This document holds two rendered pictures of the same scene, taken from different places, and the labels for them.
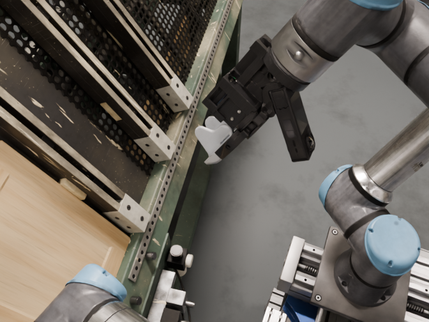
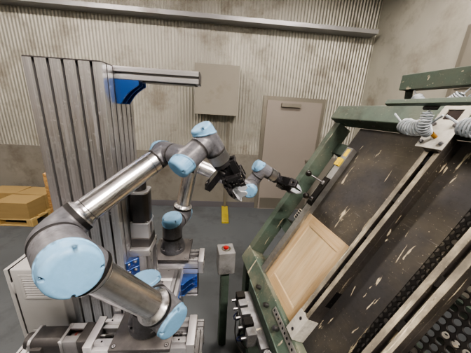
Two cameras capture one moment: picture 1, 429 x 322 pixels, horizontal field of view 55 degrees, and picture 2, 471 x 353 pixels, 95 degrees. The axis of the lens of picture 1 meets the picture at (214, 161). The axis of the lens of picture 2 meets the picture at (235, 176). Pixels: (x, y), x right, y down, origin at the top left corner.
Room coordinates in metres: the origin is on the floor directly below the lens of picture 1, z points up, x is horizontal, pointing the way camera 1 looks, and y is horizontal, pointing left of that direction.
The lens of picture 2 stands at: (1.11, -0.39, 1.90)
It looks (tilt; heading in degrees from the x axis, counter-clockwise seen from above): 17 degrees down; 153
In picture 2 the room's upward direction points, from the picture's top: 3 degrees clockwise
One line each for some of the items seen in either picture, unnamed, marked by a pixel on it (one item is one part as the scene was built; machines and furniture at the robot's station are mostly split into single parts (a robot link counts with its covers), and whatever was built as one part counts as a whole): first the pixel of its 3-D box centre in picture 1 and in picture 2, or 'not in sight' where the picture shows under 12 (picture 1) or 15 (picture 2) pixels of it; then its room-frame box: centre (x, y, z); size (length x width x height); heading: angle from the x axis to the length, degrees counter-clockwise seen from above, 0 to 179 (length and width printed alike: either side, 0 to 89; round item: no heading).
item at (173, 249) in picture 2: not in sight; (172, 241); (-0.10, -0.20, 1.09); 0.15 x 0.15 x 0.10
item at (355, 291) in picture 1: (369, 269); (147, 312); (0.36, -0.38, 1.09); 0.15 x 0.15 x 0.10
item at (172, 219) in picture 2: not in sight; (172, 224); (-0.10, -0.19, 1.20); 0.13 x 0.12 x 0.14; 145
